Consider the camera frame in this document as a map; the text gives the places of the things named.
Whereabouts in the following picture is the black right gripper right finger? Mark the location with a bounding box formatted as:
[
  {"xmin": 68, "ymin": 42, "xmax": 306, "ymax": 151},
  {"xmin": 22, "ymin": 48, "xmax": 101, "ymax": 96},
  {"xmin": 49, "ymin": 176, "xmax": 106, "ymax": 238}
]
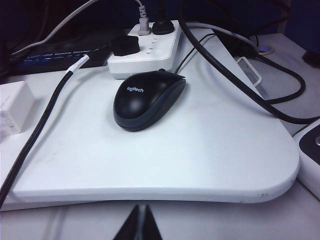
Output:
[{"xmin": 142, "ymin": 204, "xmax": 162, "ymax": 240}]

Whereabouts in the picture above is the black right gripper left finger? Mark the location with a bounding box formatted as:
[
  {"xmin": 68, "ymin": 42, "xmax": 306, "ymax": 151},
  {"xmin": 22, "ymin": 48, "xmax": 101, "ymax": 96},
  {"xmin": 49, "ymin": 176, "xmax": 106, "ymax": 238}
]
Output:
[{"xmin": 112, "ymin": 204, "xmax": 142, "ymax": 240}]

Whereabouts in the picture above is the white charging block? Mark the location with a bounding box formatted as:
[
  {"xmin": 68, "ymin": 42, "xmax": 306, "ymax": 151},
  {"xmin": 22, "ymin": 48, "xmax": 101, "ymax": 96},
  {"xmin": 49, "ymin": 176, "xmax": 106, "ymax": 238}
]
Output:
[{"xmin": 0, "ymin": 81, "xmax": 35, "ymax": 137}]

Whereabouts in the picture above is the white desk riser board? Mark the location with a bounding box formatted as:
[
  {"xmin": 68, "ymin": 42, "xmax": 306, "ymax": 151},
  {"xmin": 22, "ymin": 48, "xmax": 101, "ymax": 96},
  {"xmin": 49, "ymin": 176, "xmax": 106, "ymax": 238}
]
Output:
[{"xmin": 0, "ymin": 26, "xmax": 301, "ymax": 212}]

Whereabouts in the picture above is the black Logitech computer mouse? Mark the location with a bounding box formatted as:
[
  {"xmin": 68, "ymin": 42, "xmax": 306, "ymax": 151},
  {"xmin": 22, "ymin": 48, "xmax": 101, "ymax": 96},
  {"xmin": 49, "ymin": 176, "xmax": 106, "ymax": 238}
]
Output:
[{"xmin": 112, "ymin": 69, "xmax": 187, "ymax": 132}]

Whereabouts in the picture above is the white power strip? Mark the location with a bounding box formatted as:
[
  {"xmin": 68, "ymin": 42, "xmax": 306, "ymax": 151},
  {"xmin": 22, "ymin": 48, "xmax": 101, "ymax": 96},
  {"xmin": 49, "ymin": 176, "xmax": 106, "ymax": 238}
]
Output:
[{"xmin": 107, "ymin": 20, "xmax": 182, "ymax": 80}]

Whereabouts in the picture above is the white device with black top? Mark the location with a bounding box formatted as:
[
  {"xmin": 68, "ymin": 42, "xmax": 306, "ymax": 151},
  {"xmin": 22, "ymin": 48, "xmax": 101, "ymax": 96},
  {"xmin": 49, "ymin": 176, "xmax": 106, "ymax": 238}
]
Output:
[{"xmin": 291, "ymin": 122, "xmax": 320, "ymax": 201}]

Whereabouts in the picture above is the square black power plug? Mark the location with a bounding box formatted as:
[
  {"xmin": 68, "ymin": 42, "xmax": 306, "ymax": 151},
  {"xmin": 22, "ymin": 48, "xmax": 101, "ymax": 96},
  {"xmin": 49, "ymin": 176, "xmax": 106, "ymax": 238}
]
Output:
[{"xmin": 111, "ymin": 35, "xmax": 140, "ymax": 57}]

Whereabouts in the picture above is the round black power plug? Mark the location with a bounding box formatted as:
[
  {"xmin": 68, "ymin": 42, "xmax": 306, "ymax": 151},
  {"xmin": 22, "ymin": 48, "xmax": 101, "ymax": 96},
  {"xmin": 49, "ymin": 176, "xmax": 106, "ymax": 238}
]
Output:
[{"xmin": 151, "ymin": 20, "xmax": 175, "ymax": 36}]

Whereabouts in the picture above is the small black object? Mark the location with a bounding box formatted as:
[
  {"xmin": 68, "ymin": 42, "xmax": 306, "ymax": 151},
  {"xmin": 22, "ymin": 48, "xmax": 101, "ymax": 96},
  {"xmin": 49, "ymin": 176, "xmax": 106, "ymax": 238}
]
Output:
[{"xmin": 301, "ymin": 49, "xmax": 320, "ymax": 69}]

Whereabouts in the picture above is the blue desk partition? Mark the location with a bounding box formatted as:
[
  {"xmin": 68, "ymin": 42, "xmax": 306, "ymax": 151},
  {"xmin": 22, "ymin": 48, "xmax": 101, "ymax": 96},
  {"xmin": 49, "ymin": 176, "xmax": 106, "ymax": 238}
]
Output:
[{"xmin": 282, "ymin": 0, "xmax": 320, "ymax": 47}]

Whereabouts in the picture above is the black cable with white tape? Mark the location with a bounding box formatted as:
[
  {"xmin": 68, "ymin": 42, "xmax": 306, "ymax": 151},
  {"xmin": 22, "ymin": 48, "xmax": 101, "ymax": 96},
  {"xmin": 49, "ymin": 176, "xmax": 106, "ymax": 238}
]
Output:
[{"xmin": 0, "ymin": 54, "xmax": 91, "ymax": 208}]

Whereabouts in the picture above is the thin black mouse cable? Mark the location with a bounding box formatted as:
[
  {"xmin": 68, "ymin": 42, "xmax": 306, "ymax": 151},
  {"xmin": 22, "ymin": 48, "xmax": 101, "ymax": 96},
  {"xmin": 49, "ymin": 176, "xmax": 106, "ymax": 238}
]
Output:
[{"xmin": 174, "ymin": 32, "xmax": 218, "ymax": 75}]

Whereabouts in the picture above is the thick black power cable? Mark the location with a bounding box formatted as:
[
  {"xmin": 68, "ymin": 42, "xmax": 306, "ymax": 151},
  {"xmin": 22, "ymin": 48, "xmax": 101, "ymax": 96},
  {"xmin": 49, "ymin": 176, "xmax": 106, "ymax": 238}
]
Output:
[{"xmin": 178, "ymin": 0, "xmax": 320, "ymax": 125}]

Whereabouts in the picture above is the white wire bracket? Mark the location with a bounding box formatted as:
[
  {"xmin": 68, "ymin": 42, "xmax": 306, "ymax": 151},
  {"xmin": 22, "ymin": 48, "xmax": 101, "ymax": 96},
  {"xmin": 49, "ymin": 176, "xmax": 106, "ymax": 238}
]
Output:
[{"xmin": 236, "ymin": 56, "xmax": 263, "ymax": 87}]

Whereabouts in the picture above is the white power plug with cord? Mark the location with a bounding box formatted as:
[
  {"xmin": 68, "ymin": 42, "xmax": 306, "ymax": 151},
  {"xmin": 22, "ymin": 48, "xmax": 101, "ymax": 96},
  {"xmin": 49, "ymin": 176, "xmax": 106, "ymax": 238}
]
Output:
[{"xmin": 9, "ymin": 0, "xmax": 152, "ymax": 55}]

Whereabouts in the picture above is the white power strip cord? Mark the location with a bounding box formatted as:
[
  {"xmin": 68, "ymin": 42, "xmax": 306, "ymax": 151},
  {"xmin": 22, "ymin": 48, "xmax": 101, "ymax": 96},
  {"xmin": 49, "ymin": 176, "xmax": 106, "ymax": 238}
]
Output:
[{"xmin": 186, "ymin": 21, "xmax": 258, "ymax": 51}]

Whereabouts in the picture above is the desk cable grommet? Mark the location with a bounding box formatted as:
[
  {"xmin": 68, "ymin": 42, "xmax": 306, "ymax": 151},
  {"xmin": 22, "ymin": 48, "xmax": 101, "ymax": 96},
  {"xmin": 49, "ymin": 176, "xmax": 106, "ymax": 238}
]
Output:
[{"xmin": 256, "ymin": 44, "xmax": 275, "ymax": 55}]

